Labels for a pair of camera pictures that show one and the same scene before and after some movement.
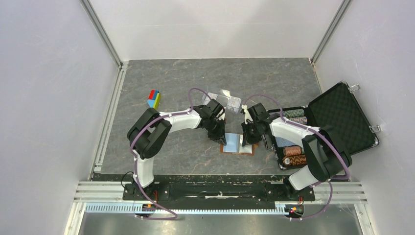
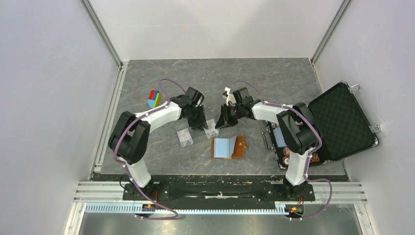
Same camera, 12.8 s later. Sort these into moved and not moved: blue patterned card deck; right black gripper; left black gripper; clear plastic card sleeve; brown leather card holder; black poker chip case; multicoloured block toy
Moved: left black gripper; brown leather card holder; clear plastic card sleeve; right black gripper
Not moved: blue patterned card deck; multicoloured block toy; black poker chip case
